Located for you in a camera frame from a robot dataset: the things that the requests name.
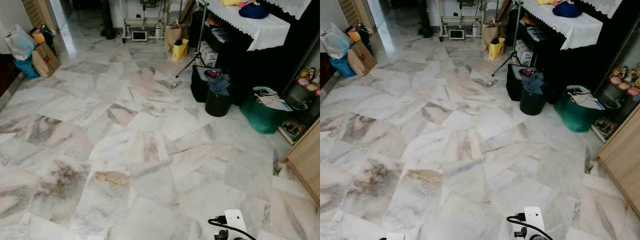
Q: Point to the glass display cabinet with toys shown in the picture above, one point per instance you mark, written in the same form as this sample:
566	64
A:
620	92
300	95

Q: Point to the small white framed device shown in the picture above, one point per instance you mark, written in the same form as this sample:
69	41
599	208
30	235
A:
139	35
456	34

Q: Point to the white metal table frame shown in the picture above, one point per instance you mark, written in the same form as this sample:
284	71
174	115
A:
145	21
462	20

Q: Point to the white plastic bag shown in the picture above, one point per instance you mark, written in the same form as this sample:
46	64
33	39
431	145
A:
335	44
19	44

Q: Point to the black pole stand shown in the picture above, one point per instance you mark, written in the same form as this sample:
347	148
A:
107	22
425	22

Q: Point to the brown paper bag red print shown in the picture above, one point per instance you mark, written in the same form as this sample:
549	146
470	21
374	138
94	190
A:
45	62
361	60

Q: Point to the black shopping bag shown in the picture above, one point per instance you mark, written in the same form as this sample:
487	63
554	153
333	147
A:
365	35
48	36

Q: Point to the white lace cloth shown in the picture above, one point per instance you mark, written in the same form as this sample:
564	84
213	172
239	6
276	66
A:
602	5
287	6

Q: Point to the light wooden cabinet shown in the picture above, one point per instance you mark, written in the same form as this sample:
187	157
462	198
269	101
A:
622	155
307	160

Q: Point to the yellow paper bag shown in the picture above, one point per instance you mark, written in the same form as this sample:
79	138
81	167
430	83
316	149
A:
496	49
180	50

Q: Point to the black shelf unit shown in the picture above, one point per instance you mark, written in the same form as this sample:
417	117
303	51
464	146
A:
565	65
250	65

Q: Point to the tall brown paper bag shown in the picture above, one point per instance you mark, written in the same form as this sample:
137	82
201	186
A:
489	34
172	36

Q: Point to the black tripod stand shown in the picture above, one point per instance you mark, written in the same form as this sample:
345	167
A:
201	30
515	30

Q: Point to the green fabric bag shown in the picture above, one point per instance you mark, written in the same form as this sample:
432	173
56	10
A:
575	119
260	120

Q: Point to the blue bag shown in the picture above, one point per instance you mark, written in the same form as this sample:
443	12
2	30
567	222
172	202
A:
27	70
342	67

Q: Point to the black bucket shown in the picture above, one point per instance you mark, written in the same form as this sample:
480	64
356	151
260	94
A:
218	104
531	102

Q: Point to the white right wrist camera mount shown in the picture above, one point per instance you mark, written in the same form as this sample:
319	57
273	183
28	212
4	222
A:
533	217
235	220

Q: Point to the dark blue cap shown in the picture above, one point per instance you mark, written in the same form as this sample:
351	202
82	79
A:
252	11
567	10

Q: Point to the grey-blue cloth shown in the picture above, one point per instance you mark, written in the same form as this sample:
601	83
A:
220	82
534	81

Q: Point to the white cardboard box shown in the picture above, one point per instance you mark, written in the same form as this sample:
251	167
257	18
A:
523	52
207	55

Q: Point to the black fabric bag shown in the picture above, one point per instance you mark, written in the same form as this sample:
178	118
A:
199	85
514	84

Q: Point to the wooden louvre door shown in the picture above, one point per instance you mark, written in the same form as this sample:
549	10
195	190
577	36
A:
352	10
35	10

